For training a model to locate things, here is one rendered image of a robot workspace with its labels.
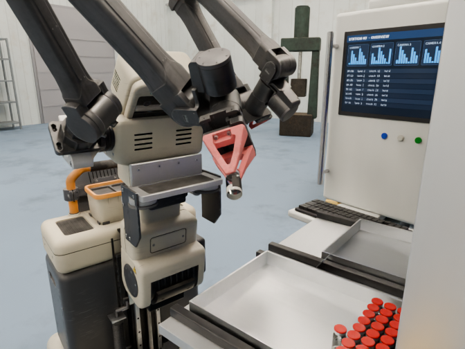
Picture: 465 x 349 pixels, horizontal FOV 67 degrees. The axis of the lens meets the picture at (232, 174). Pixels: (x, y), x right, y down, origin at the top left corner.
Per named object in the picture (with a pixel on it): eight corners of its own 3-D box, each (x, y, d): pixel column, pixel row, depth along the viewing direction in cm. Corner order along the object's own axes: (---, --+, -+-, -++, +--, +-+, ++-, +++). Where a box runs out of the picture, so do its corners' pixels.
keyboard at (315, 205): (412, 233, 120) (414, 227, 120) (393, 246, 112) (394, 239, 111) (315, 202, 149) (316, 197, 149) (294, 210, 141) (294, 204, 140)
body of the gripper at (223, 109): (257, 158, 59) (252, 131, 64) (238, 111, 52) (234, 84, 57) (221, 169, 60) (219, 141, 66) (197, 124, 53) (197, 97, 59)
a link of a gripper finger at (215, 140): (262, 188, 53) (255, 147, 59) (248, 155, 48) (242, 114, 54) (219, 201, 54) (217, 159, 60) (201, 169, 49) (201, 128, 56)
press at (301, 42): (307, 138, 747) (315, 1, 674) (271, 134, 796) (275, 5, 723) (320, 134, 801) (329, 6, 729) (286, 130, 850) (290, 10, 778)
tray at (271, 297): (416, 322, 66) (418, 306, 65) (367, 424, 47) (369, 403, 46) (266, 262, 87) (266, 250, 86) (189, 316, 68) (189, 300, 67)
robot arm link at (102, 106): (80, 109, 85) (66, 123, 82) (88, 84, 77) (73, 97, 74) (113, 131, 87) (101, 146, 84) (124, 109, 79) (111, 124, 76)
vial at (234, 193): (232, 203, 49) (230, 181, 52) (245, 196, 48) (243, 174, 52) (223, 194, 48) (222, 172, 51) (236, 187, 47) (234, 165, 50)
